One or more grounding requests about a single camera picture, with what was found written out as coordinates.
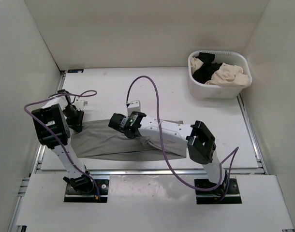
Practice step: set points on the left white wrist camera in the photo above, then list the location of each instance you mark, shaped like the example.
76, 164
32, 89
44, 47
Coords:
80, 104

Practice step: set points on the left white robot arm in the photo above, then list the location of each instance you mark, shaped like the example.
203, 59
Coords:
54, 123

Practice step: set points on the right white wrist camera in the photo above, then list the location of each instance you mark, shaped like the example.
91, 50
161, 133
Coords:
133, 106

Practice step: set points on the white laundry basket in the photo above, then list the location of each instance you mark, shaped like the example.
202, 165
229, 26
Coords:
199, 90

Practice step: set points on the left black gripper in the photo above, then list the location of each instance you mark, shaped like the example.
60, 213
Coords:
76, 124

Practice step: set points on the black garment in basket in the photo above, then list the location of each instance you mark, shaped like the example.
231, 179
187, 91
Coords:
207, 69

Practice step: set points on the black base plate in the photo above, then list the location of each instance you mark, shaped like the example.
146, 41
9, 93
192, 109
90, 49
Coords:
73, 196
228, 195

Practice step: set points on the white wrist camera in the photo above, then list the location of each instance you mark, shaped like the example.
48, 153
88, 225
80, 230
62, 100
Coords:
80, 104
133, 106

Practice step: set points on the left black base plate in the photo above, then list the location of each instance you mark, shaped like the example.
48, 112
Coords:
73, 196

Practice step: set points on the aluminium frame rail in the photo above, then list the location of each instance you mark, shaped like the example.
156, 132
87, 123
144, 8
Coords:
157, 172

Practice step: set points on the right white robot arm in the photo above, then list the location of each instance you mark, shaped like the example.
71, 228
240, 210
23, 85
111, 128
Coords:
195, 140

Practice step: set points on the grey trousers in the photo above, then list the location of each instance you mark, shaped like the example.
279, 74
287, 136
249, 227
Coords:
98, 141

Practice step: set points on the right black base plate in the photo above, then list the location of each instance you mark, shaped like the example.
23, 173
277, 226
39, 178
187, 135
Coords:
228, 195

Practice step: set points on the small cream garment in basket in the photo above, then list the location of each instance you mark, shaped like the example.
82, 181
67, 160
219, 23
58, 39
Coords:
195, 64

